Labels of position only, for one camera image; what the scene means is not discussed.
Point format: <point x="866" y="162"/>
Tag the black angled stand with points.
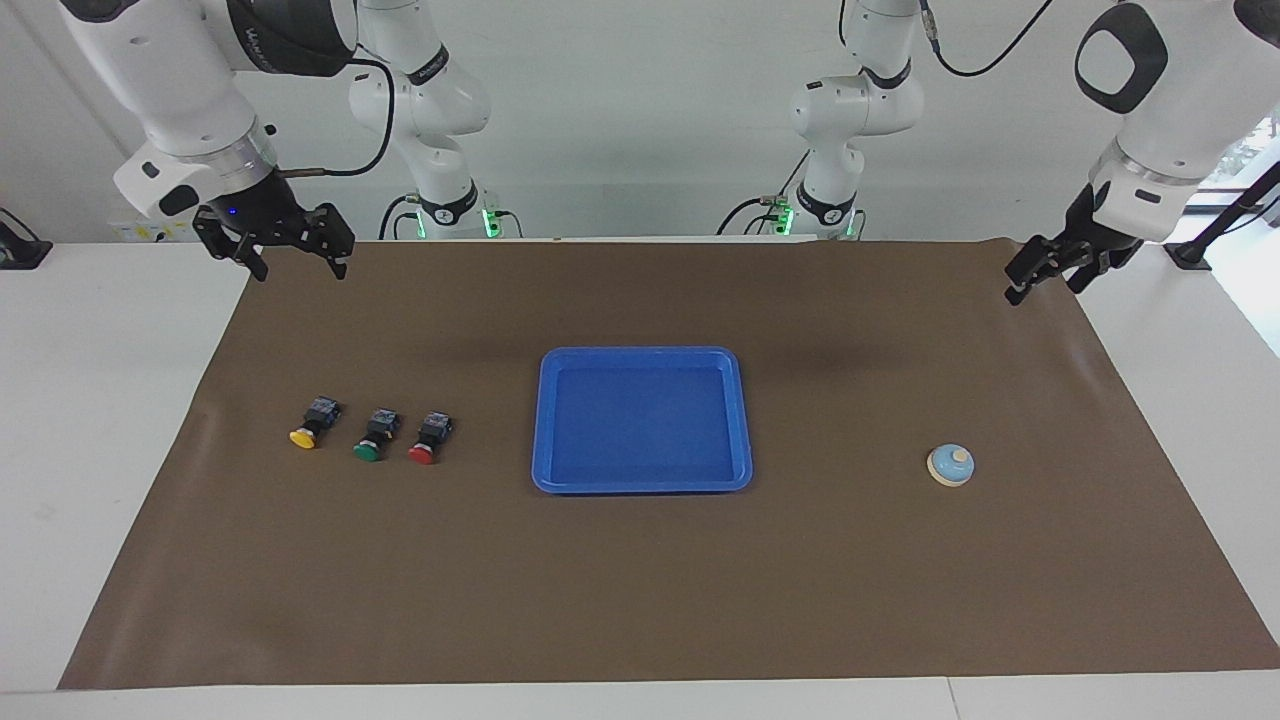
<point x="1195" y="250"/>

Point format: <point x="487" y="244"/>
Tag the green push button switch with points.
<point x="376" y="435"/>

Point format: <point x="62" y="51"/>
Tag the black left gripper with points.
<point x="1090" y="240"/>

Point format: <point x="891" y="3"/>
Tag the white wall socket box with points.
<point x="135" y="232"/>

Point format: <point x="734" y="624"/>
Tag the yellow push button switch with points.
<point x="314" y="422"/>

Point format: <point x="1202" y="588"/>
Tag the light blue service bell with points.
<point x="950" y="466"/>

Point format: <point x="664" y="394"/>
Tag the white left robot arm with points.
<point x="1170" y="110"/>

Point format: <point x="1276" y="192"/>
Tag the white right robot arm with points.
<point x="170" y="90"/>

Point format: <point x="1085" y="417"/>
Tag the blue plastic tray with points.
<point x="642" y="425"/>

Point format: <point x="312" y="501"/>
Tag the brown table mat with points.
<point x="640" y="590"/>

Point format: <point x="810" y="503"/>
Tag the red push button switch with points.
<point x="430" y="438"/>

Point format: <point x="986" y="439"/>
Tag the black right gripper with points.
<point x="270" y="215"/>

